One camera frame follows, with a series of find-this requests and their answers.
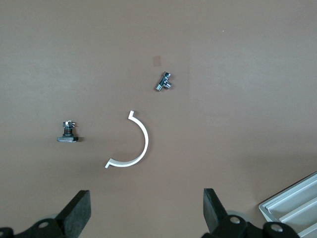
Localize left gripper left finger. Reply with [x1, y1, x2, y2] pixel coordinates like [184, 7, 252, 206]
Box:
[0, 189, 92, 238]

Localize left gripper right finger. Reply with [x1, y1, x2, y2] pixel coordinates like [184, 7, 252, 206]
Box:
[201, 188, 298, 238]

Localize black flat-cap push button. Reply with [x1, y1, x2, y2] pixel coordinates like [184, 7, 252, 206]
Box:
[56, 120, 80, 143]

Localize white highest cabinet drawer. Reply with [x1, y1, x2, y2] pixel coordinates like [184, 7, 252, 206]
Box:
[296, 217, 317, 238]

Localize grey plastic tray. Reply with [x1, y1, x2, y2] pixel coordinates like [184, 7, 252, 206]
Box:
[258, 170, 317, 238]

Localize white semicircular clamp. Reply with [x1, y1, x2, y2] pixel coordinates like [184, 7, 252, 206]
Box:
[104, 110, 150, 170]

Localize chrome tee valve fitting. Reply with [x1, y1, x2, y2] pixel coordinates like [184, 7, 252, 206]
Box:
[155, 71, 173, 92]

